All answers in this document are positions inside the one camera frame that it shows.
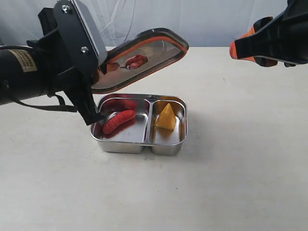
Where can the red toy sausage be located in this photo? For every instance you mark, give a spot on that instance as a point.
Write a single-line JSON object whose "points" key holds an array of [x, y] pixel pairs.
{"points": [[118, 120]]}

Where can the yellow toy cheese wedge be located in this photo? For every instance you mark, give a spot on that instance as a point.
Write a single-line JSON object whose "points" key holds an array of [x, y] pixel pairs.
{"points": [[166, 119]]}

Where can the dark lid with orange seal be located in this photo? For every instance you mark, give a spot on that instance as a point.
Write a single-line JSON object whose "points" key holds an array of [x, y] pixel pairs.
{"points": [[137, 58]]}

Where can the stainless steel lunch box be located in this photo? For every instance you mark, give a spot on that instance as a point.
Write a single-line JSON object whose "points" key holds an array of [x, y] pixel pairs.
{"points": [[140, 132]]}

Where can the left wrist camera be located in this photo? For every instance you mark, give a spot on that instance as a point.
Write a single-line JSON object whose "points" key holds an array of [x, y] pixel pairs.
{"points": [[77, 31]]}

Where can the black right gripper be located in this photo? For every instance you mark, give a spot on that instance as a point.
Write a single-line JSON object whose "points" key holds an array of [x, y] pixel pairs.
{"points": [[281, 39]]}

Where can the blue-grey backdrop cloth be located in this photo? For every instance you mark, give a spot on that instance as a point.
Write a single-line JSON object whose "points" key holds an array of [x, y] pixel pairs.
{"points": [[202, 23]]}

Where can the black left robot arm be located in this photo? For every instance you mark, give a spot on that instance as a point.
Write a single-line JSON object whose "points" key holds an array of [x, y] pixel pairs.
{"points": [[19, 68]]}

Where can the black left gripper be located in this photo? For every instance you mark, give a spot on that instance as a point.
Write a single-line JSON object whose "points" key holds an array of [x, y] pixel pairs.
{"points": [[69, 64]]}

